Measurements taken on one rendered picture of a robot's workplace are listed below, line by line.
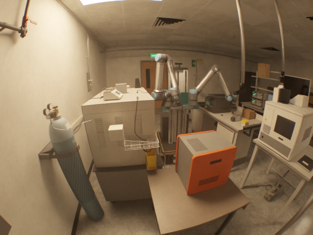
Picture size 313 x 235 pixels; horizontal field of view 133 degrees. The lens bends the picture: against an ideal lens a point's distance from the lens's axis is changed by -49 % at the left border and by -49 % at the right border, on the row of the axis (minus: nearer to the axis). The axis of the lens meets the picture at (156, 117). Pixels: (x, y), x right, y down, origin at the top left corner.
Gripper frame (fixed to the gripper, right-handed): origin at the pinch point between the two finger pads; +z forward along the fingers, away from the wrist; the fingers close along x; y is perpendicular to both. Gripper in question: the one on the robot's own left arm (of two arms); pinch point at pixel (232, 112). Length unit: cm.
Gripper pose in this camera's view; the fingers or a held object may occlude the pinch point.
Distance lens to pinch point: 265.0
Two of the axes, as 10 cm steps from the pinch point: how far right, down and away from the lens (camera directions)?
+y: 3.9, 2.9, -8.7
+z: 0.2, 9.5, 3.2
